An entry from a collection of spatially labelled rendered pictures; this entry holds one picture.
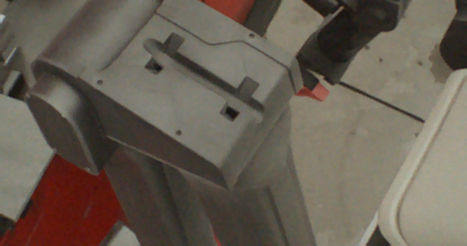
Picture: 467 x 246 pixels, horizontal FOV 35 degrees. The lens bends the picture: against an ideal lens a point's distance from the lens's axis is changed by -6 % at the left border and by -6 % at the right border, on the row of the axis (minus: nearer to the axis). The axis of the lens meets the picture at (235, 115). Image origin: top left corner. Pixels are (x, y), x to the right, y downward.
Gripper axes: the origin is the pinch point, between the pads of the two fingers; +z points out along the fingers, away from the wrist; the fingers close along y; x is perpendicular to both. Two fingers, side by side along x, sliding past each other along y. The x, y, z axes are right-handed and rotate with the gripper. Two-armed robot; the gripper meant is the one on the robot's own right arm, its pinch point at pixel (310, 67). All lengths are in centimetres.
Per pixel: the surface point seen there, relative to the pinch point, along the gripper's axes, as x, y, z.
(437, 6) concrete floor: 36, -108, 93
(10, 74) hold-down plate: -39, 20, 30
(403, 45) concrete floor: 33, -86, 95
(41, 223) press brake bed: -19, 35, 46
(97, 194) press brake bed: -14, 19, 61
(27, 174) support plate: -23.3, 36.2, 11.4
